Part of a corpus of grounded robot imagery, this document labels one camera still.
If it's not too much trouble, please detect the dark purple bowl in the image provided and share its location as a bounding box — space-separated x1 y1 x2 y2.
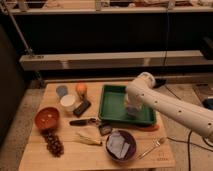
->
105 130 137 162

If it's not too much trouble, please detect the black handled tool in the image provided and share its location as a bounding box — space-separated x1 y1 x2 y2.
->
69 118 99 126

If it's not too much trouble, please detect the metal shelf rack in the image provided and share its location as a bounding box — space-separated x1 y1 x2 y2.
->
0 0 213 84

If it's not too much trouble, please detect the wooden table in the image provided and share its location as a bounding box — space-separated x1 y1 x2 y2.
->
19 82 175 171

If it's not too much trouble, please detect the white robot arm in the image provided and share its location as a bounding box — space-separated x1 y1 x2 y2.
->
126 72 213 142

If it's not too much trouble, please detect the white cup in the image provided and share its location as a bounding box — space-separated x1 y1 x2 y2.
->
60 94 76 112

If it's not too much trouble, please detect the red-orange bowl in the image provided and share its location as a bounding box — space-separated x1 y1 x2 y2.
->
34 107 60 131

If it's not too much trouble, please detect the small black box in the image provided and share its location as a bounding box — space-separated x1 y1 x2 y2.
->
99 123 112 136

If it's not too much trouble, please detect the blue-grey round lid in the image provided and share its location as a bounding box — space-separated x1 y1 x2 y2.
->
56 85 68 98

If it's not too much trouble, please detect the orange carrot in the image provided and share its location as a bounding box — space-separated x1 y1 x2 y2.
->
139 124 159 132

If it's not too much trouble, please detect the bunch of dark grapes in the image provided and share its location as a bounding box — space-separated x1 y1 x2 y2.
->
42 131 64 157

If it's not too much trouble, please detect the black cable on floor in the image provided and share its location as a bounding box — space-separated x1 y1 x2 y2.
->
166 84 213 171

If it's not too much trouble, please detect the white crumpled paper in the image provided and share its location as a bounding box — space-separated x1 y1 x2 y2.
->
106 132 130 159

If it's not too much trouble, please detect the orange fruit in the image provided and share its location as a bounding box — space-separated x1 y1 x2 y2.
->
76 83 87 99

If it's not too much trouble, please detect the green plastic tray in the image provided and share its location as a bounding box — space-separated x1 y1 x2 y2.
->
98 85 156 126

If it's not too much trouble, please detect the silver fork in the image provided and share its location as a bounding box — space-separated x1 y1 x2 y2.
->
138 137 166 159

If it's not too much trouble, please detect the black rectangular block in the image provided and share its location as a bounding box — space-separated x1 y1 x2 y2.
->
73 100 91 117

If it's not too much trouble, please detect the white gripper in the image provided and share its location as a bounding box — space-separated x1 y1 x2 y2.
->
124 94 142 112

